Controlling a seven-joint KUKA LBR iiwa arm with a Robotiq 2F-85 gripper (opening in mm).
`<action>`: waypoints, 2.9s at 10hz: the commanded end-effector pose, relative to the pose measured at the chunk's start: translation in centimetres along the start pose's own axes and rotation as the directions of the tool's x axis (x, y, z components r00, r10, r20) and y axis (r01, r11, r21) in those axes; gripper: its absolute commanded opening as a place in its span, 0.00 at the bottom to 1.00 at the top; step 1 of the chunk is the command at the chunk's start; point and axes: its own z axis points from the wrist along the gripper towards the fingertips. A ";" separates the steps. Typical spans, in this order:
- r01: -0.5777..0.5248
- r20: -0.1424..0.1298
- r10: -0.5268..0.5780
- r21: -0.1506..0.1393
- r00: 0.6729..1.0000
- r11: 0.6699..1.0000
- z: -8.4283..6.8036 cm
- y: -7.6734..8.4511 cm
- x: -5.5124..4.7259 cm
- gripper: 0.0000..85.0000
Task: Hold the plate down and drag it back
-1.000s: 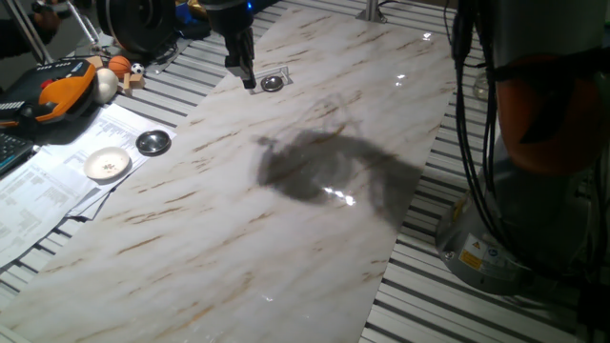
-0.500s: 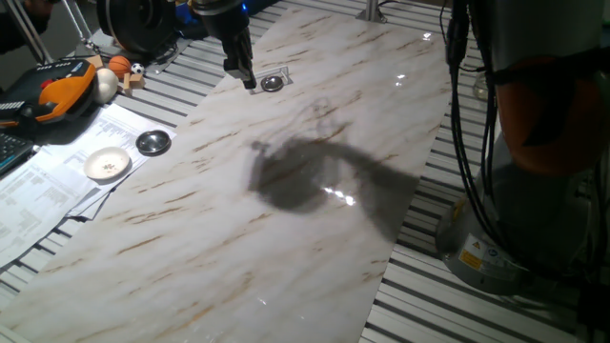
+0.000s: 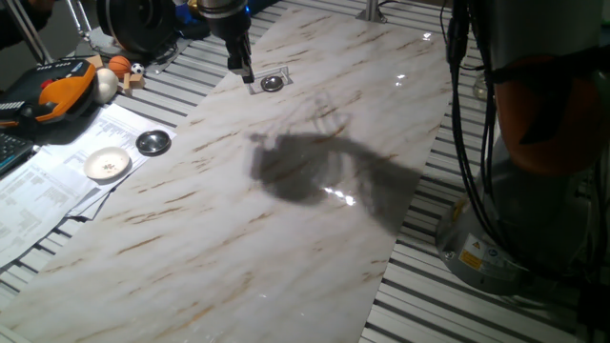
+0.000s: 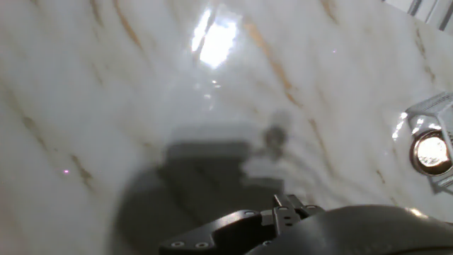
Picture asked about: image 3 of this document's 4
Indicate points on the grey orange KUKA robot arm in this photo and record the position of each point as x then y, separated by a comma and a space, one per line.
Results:
543, 119

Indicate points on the aluminium frame post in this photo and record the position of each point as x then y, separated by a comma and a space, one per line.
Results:
371, 10

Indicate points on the orange black teach pendant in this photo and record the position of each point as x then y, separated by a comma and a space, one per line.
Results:
57, 90

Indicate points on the wooden toy block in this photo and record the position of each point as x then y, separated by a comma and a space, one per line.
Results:
132, 83
95, 61

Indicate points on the gold foil wrapped object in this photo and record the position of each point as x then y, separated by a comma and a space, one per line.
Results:
193, 6

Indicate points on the round steel dish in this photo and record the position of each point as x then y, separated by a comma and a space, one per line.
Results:
153, 142

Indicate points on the small metal cup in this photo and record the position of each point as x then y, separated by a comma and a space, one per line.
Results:
272, 84

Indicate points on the small soccer ball toy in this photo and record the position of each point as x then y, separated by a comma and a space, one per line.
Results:
137, 68

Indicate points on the glossy marble pattern sheet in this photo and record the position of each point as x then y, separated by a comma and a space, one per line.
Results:
214, 228

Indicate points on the metal tripod leg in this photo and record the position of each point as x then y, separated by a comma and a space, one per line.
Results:
28, 31

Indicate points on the white egg shaped ball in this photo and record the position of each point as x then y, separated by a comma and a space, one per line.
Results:
105, 86

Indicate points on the blue cloth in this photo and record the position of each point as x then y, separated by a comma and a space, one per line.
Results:
190, 26

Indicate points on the black computer keyboard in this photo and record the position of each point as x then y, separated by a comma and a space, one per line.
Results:
12, 152

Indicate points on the white ceramic saucer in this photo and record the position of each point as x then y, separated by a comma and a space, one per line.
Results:
107, 163

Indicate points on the black filament spool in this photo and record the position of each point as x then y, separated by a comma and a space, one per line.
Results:
136, 24

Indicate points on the printed white paper sheet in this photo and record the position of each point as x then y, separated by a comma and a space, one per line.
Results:
33, 205
109, 128

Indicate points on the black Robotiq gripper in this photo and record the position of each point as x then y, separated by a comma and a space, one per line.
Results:
233, 33

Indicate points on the small orange basketball toy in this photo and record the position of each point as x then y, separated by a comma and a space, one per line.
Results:
119, 66

